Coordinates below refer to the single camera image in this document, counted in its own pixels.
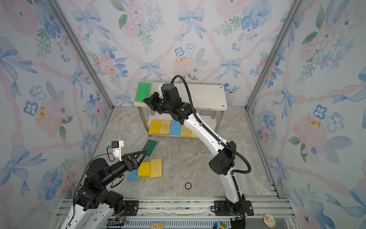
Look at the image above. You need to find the round beige disc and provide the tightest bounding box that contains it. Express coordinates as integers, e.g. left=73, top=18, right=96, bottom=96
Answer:
left=263, top=214, right=276, bottom=229

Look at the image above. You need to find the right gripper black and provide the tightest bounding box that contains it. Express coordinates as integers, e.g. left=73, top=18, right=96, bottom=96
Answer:
left=142, top=94, right=173, bottom=116

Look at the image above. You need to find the tan yellow orange-backed sponge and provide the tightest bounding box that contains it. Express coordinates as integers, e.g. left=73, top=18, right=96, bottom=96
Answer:
left=159, top=120, right=171, bottom=135

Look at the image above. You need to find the colourful toy object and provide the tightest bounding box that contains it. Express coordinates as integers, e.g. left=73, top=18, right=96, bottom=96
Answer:
left=213, top=222, right=228, bottom=229

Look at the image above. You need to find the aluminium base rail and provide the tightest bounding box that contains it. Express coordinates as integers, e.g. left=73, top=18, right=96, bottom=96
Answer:
left=52, top=197, right=301, bottom=229

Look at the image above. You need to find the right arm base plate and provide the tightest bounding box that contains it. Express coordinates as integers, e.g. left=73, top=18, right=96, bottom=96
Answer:
left=211, top=200, right=254, bottom=217

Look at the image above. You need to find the poker chip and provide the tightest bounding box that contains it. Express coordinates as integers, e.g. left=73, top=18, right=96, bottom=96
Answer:
left=185, top=182, right=192, bottom=190

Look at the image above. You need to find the bright yellow sponge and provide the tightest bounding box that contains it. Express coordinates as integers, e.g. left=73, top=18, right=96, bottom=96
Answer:
left=149, top=120, right=162, bottom=135
left=138, top=162, right=151, bottom=178

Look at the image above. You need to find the small yellow circuit board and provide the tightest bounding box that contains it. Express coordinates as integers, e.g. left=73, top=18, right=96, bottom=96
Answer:
left=151, top=222, right=165, bottom=229

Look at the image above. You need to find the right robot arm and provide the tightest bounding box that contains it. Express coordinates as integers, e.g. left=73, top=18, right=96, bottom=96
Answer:
left=143, top=84, right=253, bottom=217

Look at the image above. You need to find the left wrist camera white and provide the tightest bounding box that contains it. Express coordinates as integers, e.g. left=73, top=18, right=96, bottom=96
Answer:
left=107, top=140, right=124, bottom=161

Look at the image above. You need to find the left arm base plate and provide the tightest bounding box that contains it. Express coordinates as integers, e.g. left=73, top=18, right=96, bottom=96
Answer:
left=114, top=200, right=140, bottom=217

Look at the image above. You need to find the large blue sponge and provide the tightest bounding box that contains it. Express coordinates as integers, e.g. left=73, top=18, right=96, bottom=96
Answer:
left=169, top=120, right=182, bottom=136

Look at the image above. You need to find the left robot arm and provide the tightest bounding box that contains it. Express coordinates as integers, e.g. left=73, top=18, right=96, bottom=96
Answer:
left=61, top=151, right=147, bottom=229

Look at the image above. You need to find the dark green scouring sponge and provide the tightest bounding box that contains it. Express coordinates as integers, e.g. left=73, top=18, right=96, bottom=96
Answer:
left=143, top=139, right=158, bottom=157

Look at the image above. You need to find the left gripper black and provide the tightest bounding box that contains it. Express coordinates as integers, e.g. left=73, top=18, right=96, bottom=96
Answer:
left=100, top=150, right=146, bottom=189

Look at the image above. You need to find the thin black cable left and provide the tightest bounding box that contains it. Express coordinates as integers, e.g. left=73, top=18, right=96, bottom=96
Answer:
left=71, top=153, right=115, bottom=221

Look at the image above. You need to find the blue sponge left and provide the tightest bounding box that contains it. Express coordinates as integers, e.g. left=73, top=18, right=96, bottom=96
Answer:
left=127, top=170, right=140, bottom=180

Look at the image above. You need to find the pale yellow sponge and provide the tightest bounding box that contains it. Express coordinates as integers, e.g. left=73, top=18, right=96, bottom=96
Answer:
left=150, top=158, right=163, bottom=178

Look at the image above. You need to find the black corrugated cable right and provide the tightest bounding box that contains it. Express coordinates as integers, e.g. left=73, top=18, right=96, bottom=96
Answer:
left=171, top=75, right=252, bottom=212

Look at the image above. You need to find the yellow-green sponge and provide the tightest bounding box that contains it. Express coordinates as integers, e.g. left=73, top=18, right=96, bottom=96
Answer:
left=190, top=131, right=198, bottom=138

